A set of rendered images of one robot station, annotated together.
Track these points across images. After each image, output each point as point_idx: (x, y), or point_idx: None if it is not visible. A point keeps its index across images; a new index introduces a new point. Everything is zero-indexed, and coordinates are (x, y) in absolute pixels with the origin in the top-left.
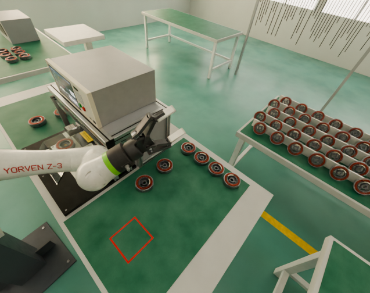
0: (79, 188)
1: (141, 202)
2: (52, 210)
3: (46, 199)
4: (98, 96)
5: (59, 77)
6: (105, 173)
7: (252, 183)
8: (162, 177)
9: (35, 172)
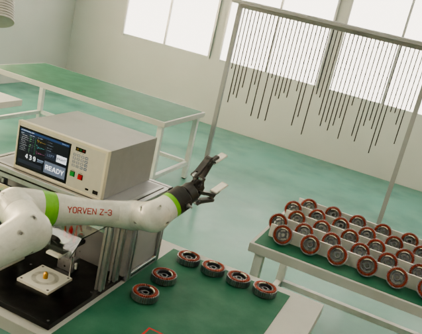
0: (52, 299)
1: (150, 314)
2: (23, 325)
3: (3, 314)
4: (113, 157)
5: (42, 140)
6: (172, 209)
7: (292, 294)
8: (166, 290)
9: (87, 217)
